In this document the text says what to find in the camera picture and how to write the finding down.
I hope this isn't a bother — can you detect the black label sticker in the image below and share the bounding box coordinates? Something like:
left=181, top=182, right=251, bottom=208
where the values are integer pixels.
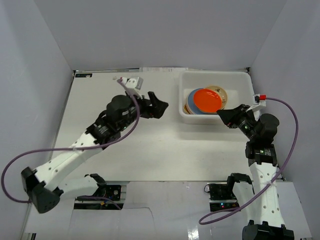
left=74, top=73, right=93, bottom=78

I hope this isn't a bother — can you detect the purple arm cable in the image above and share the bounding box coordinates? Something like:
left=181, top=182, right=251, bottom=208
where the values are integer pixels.
left=0, top=77, right=141, bottom=210
left=198, top=97, right=300, bottom=226

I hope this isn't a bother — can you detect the beige patterned small plate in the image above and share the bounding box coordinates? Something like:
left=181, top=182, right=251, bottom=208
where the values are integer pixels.
left=206, top=85, right=228, bottom=110

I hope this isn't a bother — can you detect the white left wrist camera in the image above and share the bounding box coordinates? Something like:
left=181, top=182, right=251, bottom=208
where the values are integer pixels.
left=118, top=76, right=144, bottom=99

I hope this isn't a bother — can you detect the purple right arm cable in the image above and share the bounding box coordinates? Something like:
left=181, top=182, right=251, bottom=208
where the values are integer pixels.
left=198, top=97, right=300, bottom=226

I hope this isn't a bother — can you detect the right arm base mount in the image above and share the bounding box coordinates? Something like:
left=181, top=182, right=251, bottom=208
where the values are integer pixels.
left=203, top=183, right=239, bottom=212

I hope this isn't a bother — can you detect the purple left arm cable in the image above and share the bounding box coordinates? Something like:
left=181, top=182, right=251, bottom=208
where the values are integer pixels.
left=0, top=77, right=141, bottom=210

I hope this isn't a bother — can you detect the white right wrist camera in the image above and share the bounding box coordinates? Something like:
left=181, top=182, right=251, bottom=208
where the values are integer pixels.
left=247, top=94, right=267, bottom=112

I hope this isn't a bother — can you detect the white plastic bin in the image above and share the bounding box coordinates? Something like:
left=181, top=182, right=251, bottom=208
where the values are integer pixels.
left=178, top=70, right=255, bottom=125

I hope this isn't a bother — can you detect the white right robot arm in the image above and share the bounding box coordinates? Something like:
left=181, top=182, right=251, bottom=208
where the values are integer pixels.
left=217, top=104, right=295, bottom=240

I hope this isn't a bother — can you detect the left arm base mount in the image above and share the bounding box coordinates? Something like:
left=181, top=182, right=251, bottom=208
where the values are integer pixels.
left=74, top=185, right=124, bottom=210

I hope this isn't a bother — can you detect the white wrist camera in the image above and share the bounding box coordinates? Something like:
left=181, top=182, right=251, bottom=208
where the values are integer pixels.
left=247, top=94, right=267, bottom=112
left=118, top=76, right=144, bottom=99

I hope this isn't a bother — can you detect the orange round plate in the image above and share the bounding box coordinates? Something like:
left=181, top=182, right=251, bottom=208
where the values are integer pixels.
left=193, top=88, right=222, bottom=114

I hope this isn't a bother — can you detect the blue round plate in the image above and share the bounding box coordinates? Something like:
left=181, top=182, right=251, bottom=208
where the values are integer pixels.
left=186, top=88, right=206, bottom=115

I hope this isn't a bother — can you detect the pink round plate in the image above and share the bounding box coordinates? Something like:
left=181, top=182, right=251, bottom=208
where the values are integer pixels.
left=184, top=95, right=199, bottom=115

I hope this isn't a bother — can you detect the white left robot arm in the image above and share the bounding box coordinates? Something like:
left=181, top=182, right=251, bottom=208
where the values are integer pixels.
left=21, top=91, right=169, bottom=214

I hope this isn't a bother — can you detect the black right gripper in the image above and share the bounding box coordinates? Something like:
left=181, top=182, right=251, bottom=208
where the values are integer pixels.
left=216, top=104, right=258, bottom=142

